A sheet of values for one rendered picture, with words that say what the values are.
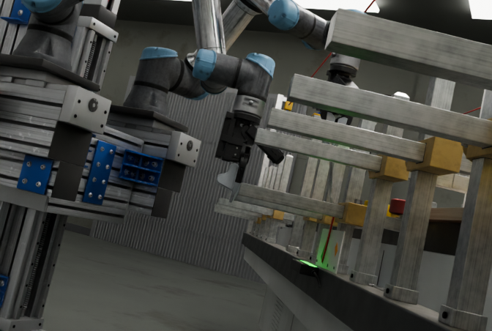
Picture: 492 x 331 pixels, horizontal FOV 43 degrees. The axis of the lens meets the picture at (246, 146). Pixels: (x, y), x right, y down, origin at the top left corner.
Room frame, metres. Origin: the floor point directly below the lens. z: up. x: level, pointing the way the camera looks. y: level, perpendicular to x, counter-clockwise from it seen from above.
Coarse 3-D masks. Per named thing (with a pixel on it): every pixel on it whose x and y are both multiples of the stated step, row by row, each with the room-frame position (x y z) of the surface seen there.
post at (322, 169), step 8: (320, 160) 2.05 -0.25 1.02; (320, 168) 2.05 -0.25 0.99; (328, 168) 2.05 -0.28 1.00; (320, 176) 2.05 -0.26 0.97; (320, 184) 2.05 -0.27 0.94; (312, 192) 2.07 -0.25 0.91; (320, 192) 2.05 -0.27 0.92; (320, 200) 2.05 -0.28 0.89; (312, 224) 2.05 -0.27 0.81; (304, 232) 2.05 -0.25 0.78; (312, 232) 2.05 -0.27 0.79; (304, 240) 2.05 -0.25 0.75; (312, 240) 2.05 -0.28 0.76; (304, 248) 2.05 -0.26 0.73
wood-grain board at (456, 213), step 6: (432, 210) 1.47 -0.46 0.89; (438, 210) 1.43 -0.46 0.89; (444, 210) 1.39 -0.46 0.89; (450, 210) 1.36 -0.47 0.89; (456, 210) 1.33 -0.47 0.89; (462, 210) 1.30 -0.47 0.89; (396, 216) 1.73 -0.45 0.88; (432, 216) 1.46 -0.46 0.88; (438, 216) 1.42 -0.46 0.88; (444, 216) 1.39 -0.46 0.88; (450, 216) 1.35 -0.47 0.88; (456, 216) 1.32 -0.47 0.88; (462, 216) 1.29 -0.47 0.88; (438, 222) 1.50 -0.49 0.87; (444, 222) 1.45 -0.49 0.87; (450, 222) 1.41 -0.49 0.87; (456, 222) 1.37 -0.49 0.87
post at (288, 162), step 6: (288, 156) 3.05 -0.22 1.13; (288, 162) 3.05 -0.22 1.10; (288, 168) 3.05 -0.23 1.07; (282, 174) 3.05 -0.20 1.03; (288, 174) 3.05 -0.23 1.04; (282, 180) 3.05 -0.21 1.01; (282, 186) 3.05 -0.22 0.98; (276, 222) 3.05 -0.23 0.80; (270, 228) 3.05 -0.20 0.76; (276, 228) 3.05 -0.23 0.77; (270, 234) 3.05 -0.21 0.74
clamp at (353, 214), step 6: (342, 204) 1.54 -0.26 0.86; (348, 204) 1.48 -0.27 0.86; (354, 204) 1.48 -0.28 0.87; (348, 210) 1.48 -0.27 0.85; (354, 210) 1.48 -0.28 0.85; (360, 210) 1.48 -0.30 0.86; (348, 216) 1.48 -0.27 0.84; (354, 216) 1.48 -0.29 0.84; (360, 216) 1.48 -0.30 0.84; (336, 222) 1.58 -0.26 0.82; (342, 222) 1.51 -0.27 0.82; (348, 222) 1.48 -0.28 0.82; (354, 222) 1.48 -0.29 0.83; (360, 222) 1.48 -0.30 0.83
